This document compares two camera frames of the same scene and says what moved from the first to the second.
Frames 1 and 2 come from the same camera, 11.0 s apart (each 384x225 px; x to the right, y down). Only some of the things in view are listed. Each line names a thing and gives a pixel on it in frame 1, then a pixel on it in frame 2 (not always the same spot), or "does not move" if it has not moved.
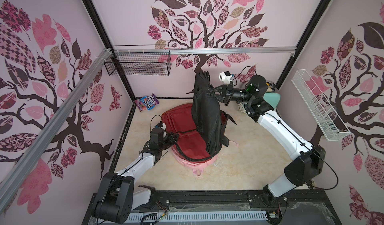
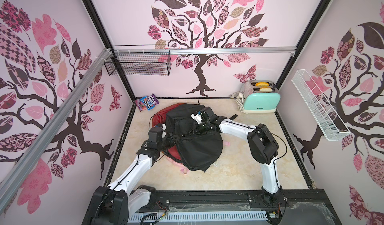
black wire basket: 139,60 does not move
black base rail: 310,205 does not move
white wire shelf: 329,124 does not move
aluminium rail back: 202,50 does not move
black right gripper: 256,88 -> 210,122
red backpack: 179,121 -> 159,117
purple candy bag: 147,103 does not move
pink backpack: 197,166 -> 179,165
